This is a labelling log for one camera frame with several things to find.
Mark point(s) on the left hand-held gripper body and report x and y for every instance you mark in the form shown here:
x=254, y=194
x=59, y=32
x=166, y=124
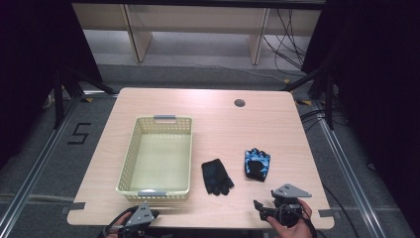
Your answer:
x=140, y=216

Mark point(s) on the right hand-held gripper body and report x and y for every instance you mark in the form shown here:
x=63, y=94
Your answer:
x=287, y=198

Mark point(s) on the blue and black glove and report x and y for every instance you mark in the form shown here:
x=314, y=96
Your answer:
x=257, y=163

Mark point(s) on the pale yellow plastic basket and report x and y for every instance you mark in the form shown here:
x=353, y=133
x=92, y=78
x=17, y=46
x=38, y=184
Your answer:
x=158, y=158

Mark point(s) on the person's left hand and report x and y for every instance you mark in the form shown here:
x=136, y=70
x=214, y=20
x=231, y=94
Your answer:
x=119, y=222

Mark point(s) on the person's right hand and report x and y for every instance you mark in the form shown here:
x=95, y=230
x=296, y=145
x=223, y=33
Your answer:
x=297, y=228

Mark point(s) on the grey tape piece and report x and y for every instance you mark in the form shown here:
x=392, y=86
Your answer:
x=77, y=206
x=327, y=213

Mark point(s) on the round grey table grommet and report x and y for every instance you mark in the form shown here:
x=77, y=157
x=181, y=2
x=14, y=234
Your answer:
x=239, y=102

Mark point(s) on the black metal stand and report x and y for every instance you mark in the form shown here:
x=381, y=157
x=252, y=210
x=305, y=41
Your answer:
x=322, y=89
x=66, y=95

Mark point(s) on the black curtain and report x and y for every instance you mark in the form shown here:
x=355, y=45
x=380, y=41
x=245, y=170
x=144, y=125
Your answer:
x=379, y=99
x=29, y=66

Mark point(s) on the light wooden shelf unit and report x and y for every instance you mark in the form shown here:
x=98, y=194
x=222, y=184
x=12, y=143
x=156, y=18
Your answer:
x=198, y=20

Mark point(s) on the aluminium floor rail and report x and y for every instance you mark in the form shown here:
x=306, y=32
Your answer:
x=350, y=178
x=36, y=165

